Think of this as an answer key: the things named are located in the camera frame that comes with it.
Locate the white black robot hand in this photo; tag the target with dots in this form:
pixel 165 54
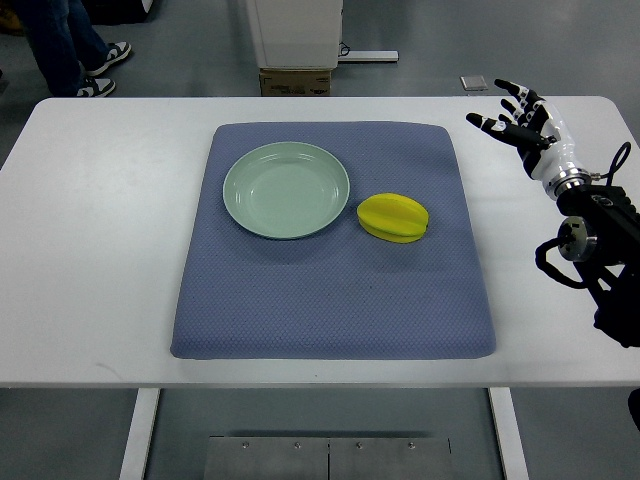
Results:
pixel 535 128

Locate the yellow starfruit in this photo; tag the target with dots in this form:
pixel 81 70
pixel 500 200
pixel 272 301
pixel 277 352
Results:
pixel 393 217

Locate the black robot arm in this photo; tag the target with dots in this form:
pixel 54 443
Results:
pixel 597 249

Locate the small grey floor plate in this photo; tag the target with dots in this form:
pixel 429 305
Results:
pixel 473 83

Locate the light green plate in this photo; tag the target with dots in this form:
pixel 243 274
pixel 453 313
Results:
pixel 286 190

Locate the metal floor plate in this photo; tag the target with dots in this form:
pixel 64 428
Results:
pixel 328 458

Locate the white base bar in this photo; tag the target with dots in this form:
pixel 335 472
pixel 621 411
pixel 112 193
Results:
pixel 369 56

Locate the blue grey cushion mat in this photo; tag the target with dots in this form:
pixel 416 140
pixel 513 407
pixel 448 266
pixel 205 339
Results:
pixel 340 294

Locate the cardboard box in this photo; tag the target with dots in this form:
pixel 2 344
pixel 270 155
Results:
pixel 295 83

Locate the right white table leg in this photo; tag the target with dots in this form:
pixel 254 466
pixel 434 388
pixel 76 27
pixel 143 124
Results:
pixel 507 434

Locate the white table leg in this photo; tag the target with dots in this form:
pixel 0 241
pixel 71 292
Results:
pixel 507 434
pixel 140 434

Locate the black white machine base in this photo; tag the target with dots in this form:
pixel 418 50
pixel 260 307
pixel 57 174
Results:
pixel 116 12

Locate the left white table leg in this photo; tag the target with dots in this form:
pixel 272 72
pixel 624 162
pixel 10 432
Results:
pixel 140 434

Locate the person in jeans and sneakers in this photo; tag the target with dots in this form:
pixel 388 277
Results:
pixel 69 52

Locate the tan work boot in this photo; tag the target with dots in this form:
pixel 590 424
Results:
pixel 9 22

